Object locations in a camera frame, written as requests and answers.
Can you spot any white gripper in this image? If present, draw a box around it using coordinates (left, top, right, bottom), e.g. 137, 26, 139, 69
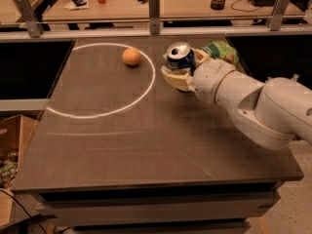
161, 48, 236, 104

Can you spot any blue pepsi can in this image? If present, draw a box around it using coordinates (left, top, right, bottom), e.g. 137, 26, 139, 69
166, 42, 195, 71

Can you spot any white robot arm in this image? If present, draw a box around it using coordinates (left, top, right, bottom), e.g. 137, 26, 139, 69
161, 46, 312, 149

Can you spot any green snack bag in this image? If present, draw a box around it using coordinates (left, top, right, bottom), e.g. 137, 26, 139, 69
162, 40, 240, 66

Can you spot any orange fruit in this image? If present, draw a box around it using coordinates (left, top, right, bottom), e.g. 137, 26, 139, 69
122, 48, 140, 65

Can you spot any black mesh pen cup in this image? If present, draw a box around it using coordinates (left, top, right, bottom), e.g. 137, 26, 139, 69
211, 0, 226, 10

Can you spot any wooden back desk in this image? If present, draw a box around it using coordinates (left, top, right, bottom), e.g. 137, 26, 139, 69
42, 0, 298, 23

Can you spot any grey drawer cabinet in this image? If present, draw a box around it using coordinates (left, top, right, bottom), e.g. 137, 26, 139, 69
36, 182, 280, 228

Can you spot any cardboard box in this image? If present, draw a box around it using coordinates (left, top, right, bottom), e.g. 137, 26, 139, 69
0, 115, 36, 229

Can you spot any middle metal bracket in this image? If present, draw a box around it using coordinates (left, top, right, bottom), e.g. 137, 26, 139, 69
148, 0, 160, 34

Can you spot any metal bracket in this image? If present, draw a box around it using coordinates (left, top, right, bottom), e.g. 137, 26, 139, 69
148, 0, 160, 34
14, 0, 43, 38
265, 0, 290, 31

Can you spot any right metal bracket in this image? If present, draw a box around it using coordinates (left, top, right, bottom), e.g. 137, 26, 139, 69
265, 0, 290, 31

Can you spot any left metal bracket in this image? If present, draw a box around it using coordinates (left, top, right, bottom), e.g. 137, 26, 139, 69
14, 0, 43, 38

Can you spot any black floor cable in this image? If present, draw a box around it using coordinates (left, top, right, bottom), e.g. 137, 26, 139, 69
0, 189, 47, 234

